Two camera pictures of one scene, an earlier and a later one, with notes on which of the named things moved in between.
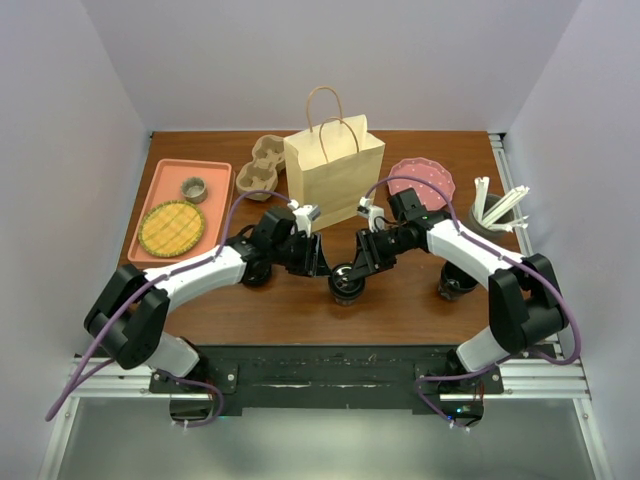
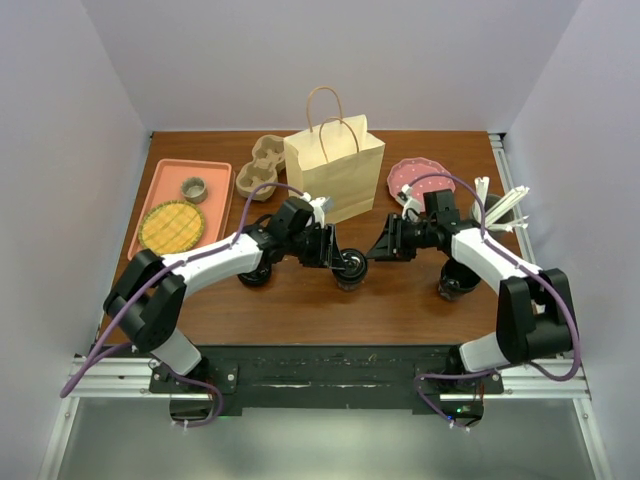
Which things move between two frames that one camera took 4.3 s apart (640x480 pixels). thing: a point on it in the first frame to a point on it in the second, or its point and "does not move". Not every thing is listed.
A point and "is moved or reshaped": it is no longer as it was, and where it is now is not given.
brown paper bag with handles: x=334 y=166 does not move
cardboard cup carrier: x=260 y=174 does not move
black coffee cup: x=454 y=283 does not move
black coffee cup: x=345 y=291 is moved or reshaped
